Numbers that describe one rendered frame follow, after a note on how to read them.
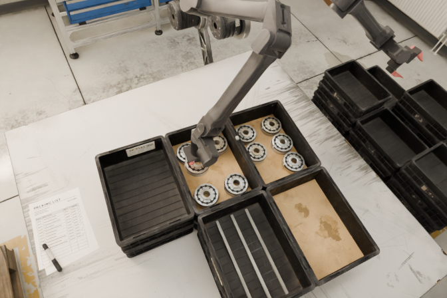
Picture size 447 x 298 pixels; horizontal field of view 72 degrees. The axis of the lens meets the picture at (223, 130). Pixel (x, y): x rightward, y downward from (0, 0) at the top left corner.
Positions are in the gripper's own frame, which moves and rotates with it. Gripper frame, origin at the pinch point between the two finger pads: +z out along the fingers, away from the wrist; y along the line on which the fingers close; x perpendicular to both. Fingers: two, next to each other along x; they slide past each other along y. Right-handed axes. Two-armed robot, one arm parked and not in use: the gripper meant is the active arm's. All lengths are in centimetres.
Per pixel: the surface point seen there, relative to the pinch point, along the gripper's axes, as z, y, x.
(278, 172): 13.7, 35.5, -12.9
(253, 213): 12.8, 16.2, -25.8
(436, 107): 51, 186, 1
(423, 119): 47, 164, -5
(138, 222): 12.7, -29.7, -11.9
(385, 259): 24, 66, -64
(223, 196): 13.1, 6.9, -14.3
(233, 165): 13.9, 17.1, -2.3
